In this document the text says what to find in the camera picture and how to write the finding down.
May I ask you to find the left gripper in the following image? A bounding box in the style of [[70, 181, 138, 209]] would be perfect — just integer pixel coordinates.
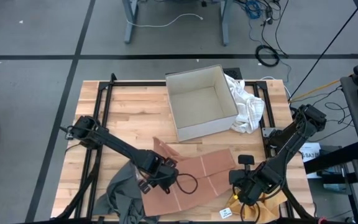
[[137, 155, 180, 195]]

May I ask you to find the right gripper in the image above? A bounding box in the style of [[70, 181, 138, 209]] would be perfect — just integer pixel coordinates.
[[228, 154, 262, 206]]

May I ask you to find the pink striped towel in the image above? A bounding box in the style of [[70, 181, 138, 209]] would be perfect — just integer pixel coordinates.
[[141, 136, 237, 217]]

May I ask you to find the grey waffle towel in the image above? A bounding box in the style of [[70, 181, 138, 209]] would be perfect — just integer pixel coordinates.
[[91, 161, 160, 224]]

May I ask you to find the beige fabric storage box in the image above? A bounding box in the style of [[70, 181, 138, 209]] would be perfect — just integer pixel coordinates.
[[165, 64, 239, 142]]

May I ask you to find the yellow towel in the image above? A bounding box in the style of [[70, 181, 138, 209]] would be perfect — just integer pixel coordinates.
[[227, 189, 287, 224]]

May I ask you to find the white checked towel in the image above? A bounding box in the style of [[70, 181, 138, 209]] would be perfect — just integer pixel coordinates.
[[224, 73, 265, 134]]

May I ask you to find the white printed label card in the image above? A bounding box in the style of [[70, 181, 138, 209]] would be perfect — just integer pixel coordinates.
[[218, 207, 232, 219]]

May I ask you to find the white printed paper sheet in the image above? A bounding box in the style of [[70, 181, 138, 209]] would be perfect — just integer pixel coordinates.
[[300, 142, 322, 163]]

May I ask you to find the black side table beam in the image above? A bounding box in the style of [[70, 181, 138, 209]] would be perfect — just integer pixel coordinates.
[[303, 141, 358, 175]]

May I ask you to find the black perforated floor grate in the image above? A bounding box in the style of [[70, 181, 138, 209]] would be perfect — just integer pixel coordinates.
[[224, 67, 243, 80]]

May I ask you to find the black slanted pole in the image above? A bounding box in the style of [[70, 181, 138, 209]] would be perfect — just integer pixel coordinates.
[[287, 0, 358, 102]]

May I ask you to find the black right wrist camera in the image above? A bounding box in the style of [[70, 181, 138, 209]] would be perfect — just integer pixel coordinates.
[[232, 170, 242, 195]]

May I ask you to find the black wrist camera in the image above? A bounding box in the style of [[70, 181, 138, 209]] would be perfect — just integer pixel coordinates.
[[157, 167, 175, 187], [232, 170, 242, 195]]

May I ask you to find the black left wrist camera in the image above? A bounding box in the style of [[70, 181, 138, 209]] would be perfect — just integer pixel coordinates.
[[157, 167, 175, 187]]

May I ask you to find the black left camera cable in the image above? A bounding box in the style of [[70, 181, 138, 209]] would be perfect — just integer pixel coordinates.
[[174, 173, 199, 195]]

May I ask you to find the black camera cable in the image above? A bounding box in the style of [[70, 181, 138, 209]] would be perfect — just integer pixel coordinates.
[[174, 173, 199, 195], [239, 198, 262, 224]]

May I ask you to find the black right camera cable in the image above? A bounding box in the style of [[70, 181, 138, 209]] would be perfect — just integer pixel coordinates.
[[239, 198, 262, 224]]

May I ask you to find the black metal table frame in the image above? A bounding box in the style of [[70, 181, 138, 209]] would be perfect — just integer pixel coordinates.
[[53, 73, 318, 224]]

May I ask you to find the yellow cable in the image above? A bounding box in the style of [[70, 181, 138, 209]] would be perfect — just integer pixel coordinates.
[[290, 63, 358, 103]]

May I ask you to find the coiled black cable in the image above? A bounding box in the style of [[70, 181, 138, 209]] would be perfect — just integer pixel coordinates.
[[255, 45, 281, 68]]

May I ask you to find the white floor cable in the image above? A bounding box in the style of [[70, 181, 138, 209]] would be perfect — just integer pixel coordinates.
[[126, 12, 204, 28]]

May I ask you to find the grey desk frame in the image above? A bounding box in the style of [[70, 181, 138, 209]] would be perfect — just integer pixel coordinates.
[[122, 0, 234, 47]]

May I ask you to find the blue cable bundle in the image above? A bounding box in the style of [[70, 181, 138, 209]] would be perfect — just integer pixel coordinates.
[[243, 0, 262, 20]]

